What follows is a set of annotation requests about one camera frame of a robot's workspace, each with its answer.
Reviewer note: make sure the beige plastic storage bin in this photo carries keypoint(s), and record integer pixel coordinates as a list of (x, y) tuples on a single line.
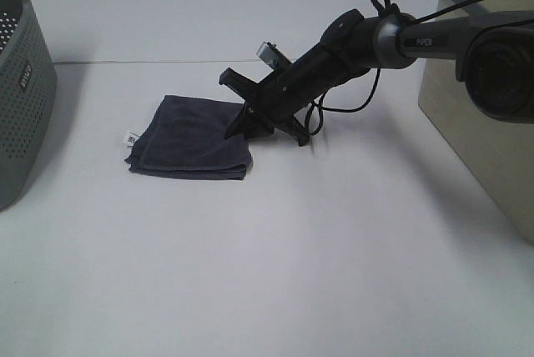
[(498, 154)]

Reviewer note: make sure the dark grey towel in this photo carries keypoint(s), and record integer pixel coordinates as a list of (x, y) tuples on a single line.
[(186, 140)]

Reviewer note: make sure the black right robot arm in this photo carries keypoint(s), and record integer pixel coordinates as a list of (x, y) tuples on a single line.
[(492, 53)]

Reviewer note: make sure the grey perforated plastic basket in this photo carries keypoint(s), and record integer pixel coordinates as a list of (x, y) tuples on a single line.
[(28, 89)]

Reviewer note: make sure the white towel care label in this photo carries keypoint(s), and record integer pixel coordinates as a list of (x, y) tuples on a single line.
[(130, 138)]

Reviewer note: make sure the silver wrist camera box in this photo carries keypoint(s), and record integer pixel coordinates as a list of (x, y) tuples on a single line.
[(272, 56)]

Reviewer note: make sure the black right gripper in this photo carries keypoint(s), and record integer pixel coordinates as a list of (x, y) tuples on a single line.
[(273, 102)]

